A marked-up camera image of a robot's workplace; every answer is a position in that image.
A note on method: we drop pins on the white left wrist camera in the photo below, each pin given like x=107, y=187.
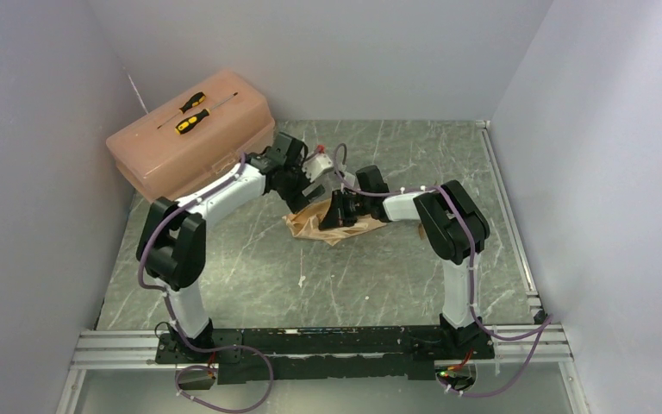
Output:
x=317, y=164

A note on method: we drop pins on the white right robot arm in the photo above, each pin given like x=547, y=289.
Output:
x=454, y=226

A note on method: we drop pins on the orange cloth napkin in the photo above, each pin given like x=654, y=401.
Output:
x=306, y=225

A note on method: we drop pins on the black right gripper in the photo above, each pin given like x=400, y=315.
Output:
x=338, y=216

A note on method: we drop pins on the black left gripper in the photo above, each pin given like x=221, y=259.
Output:
x=296, y=200

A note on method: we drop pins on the yellow black screwdriver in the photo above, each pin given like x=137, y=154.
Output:
x=209, y=110
x=190, y=122

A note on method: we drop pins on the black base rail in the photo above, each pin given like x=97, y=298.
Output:
x=414, y=352

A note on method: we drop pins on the brown wooden utensil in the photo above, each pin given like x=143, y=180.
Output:
x=421, y=231

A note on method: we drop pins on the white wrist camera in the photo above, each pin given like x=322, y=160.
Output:
x=317, y=164
x=348, y=182

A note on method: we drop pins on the upper yellow black screwdriver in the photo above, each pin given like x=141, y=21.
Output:
x=190, y=122

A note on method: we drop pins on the lower yellow black screwdriver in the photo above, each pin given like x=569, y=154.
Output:
x=209, y=110

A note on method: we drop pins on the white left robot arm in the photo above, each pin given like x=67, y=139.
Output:
x=172, y=247

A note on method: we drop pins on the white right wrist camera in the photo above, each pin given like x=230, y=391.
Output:
x=348, y=182

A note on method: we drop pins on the pink plastic toolbox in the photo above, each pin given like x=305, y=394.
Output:
x=158, y=162

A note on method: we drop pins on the aluminium frame rail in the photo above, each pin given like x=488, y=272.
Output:
x=137, y=350

